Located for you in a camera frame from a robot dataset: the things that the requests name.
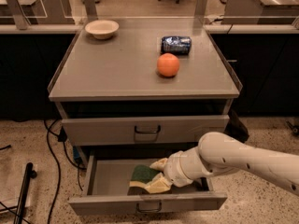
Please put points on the grey drawer cabinet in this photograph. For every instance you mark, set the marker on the grey drawer cabinet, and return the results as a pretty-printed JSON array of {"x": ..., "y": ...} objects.
[{"x": 118, "y": 78}]

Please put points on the green and yellow sponge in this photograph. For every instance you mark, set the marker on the green and yellow sponge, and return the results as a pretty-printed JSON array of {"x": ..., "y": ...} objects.
[{"x": 140, "y": 180}]

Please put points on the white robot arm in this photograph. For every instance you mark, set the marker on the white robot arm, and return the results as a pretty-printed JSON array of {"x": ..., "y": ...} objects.
[{"x": 220, "y": 154}]

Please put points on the open middle drawer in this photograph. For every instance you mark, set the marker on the open middle drawer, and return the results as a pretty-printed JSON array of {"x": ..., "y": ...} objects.
[{"x": 106, "y": 192}]

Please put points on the closed upper drawer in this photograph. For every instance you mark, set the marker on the closed upper drawer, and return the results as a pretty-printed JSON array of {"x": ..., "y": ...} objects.
[{"x": 141, "y": 130}]

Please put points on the black cloth behind cabinet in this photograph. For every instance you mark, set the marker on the black cloth behind cabinet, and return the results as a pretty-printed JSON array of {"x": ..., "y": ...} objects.
[{"x": 236, "y": 128}]

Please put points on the grey background desk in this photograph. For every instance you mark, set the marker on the grey background desk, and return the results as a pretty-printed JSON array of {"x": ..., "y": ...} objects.
[
  {"x": 39, "y": 12},
  {"x": 260, "y": 11}
]

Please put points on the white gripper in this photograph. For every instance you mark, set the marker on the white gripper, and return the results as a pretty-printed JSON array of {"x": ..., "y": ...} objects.
[{"x": 172, "y": 171}]

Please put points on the white bowl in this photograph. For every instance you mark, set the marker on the white bowl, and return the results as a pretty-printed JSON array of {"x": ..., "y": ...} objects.
[{"x": 102, "y": 29}]

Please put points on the orange fruit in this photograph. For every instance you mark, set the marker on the orange fruit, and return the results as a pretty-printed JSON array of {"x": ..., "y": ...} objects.
[{"x": 168, "y": 65}]

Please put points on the grey background desk left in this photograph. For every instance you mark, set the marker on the grey background desk left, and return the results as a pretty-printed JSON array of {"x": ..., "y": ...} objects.
[{"x": 39, "y": 12}]

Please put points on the grey background desk right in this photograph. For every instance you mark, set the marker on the grey background desk right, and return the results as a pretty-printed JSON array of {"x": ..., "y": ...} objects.
[{"x": 260, "y": 11}]

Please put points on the clear acrylic barrier panel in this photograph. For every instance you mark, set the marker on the clear acrylic barrier panel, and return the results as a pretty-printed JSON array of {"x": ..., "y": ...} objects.
[{"x": 208, "y": 11}]

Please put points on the black stand leg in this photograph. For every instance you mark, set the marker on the black stand leg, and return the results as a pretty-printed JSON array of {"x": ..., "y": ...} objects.
[{"x": 29, "y": 174}]

